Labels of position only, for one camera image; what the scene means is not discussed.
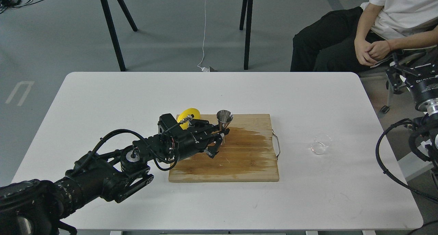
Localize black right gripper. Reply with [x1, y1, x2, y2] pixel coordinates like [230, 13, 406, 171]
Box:
[385, 52, 438, 113]

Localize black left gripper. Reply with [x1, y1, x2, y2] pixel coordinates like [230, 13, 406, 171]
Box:
[158, 114, 230, 161]

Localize steel double jigger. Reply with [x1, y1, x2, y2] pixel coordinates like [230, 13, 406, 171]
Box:
[216, 110, 233, 135]

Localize clear glass measuring cup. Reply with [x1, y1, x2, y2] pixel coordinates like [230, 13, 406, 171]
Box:
[311, 133, 333, 155]

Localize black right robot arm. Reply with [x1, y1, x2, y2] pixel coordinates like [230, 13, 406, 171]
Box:
[375, 52, 438, 203]

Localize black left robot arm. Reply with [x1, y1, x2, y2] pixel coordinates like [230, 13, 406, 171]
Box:
[1, 112, 233, 235]

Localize yellow lemon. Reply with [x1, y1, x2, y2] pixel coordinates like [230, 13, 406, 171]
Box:
[177, 108, 201, 130]

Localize grey office chair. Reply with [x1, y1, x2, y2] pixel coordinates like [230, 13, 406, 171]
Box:
[359, 45, 438, 114]

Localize bamboo cutting board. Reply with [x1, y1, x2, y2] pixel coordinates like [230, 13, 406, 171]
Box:
[168, 114, 280, 183]

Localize seated person white shirt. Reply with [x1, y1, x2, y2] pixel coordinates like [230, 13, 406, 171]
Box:
[290, 0, 438, 73]

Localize white hanging cable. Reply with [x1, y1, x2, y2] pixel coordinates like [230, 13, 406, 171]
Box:
[196, 0, 217, 72]

